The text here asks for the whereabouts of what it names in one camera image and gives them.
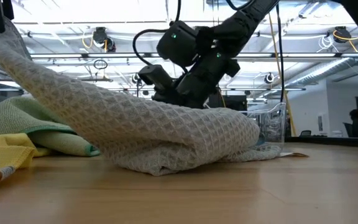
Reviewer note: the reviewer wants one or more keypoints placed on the light grey waffle towel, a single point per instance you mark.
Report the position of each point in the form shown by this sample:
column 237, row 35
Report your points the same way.
column 135, row 124

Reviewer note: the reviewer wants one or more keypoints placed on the light blue towel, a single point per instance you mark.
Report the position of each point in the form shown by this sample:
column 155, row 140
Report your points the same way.
column 260, row 140

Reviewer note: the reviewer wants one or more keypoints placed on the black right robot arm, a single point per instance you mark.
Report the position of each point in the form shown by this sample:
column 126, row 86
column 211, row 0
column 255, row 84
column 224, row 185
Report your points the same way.
column 244, row 18

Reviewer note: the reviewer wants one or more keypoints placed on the clear plastic bin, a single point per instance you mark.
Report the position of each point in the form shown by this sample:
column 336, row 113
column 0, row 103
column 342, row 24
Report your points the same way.
column 272, row 124

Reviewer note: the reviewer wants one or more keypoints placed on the pale green towel, teal trim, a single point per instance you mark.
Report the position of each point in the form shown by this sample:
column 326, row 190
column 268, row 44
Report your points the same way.
column 17, row 115

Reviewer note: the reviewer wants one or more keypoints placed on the yellow towel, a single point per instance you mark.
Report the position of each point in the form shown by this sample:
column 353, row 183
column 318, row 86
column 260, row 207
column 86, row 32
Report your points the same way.
column 2, row 152

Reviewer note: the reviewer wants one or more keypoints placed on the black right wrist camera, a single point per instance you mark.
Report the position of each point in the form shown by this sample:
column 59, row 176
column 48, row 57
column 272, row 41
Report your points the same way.
column 155, row 76

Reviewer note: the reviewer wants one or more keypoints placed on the black metal table frame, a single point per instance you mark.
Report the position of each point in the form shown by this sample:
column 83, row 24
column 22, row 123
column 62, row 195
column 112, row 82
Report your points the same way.
column 328, row 142

